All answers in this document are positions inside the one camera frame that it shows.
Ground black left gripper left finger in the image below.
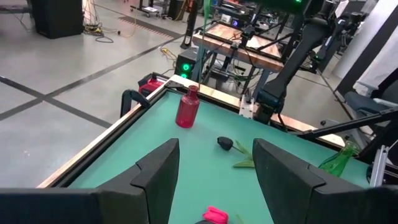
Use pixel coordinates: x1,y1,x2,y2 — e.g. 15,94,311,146
95,138,181,224

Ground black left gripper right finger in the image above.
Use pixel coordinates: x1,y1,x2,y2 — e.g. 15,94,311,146
252,138,371,224

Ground black artificial tulip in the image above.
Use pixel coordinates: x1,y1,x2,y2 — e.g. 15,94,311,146
216,136,257,169

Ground green glass vase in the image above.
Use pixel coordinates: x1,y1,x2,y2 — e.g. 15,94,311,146
317,140,361,178

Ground red bottle vase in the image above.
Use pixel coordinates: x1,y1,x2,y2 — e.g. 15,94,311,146
175,84,201,129

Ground teal green table mat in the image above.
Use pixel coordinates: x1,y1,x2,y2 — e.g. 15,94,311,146
67,90,371,224

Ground black table clamp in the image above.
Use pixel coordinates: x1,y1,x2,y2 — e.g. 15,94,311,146
119,89,150,118

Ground silver aluminium extrusion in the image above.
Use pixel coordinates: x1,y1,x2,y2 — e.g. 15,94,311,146
368,144,391,188

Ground black computer tower green lights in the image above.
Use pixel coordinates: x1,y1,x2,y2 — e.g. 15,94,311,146
174,46,200,80

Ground black speaker cabinet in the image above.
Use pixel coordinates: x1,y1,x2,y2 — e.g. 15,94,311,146
29,0,85,40

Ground black diagonal frame brace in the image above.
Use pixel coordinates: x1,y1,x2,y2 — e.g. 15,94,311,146
297,108,398,141

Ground wooden workbench black frame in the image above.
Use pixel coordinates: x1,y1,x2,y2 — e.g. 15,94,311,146
192,21,299,74

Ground black floor cable bundle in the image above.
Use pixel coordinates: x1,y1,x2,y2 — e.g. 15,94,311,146
82,0,122,44

